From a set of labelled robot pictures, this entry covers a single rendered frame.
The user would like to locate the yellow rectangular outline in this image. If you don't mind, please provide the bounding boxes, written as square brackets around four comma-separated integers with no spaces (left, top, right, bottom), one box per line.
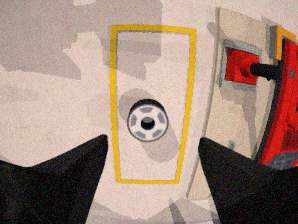
[109,24,197,184]

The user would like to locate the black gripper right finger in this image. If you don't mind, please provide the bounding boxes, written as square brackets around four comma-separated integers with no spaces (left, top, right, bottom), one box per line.
[198,137,298,224]

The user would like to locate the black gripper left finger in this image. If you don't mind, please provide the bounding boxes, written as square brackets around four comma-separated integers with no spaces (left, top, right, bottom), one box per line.
[0,135,109,224]

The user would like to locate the black wheel with white hub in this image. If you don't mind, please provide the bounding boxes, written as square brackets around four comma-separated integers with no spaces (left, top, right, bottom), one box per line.
[128,99,169,141]

